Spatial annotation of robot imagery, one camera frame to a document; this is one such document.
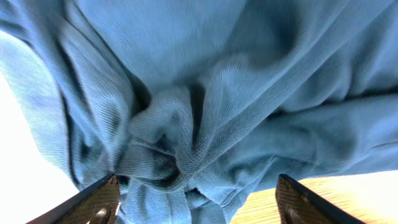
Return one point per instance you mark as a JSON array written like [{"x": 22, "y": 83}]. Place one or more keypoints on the blue polo shirt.
[{"x": 197, "y": 104}]

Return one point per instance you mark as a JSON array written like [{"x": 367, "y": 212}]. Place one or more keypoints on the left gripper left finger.
[{"x": 97, "y": 204}]

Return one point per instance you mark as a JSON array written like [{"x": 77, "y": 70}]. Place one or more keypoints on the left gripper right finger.
[{"x": 299, "y": 205}]

